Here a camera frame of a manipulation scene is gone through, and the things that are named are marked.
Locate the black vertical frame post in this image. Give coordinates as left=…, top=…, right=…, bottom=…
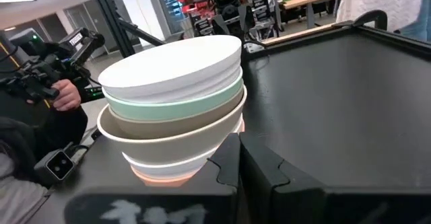
left=86, top=0, right=136, bottom=59

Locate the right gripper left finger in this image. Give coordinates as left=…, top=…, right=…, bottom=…
left=63, top=133, right=241, bottom=224

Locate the beige bowl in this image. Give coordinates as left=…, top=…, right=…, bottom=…
left=96, top=85, right=248, bottom=166

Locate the pink bowl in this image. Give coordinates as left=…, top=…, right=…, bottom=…
left=130, top=119, right=246, bottom=188

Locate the black table-level camera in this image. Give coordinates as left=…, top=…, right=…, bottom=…
left=33, top=148, right=75, bottom=186

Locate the wooden table side board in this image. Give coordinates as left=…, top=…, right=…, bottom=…
left=261, top=22, right=356, bottom=46

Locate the white plate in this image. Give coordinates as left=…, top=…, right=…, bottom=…
left=97, top=34, right=243, bottom=104

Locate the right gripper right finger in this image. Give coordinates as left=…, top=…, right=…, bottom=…
left=239, top=132, right=431, bottom=224

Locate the black corner loop handle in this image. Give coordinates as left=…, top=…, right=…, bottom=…
left=331, top=9, right=389, bottom=32

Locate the black table frame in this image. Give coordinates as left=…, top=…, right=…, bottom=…
left=242, top=24, right=431, bottom=62

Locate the person's hand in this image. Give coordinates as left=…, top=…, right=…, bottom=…
left=52, top=79, right=82, bottom=112

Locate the black diagonal frame strut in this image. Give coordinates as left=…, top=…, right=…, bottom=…
left=116, top=17, right=166, bottom=47

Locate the white bowl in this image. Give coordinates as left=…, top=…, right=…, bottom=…
left=121, top=114, right=244, bottom=180

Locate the green bowl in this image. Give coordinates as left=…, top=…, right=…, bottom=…
left=102, top=67, right=244, bottom=121

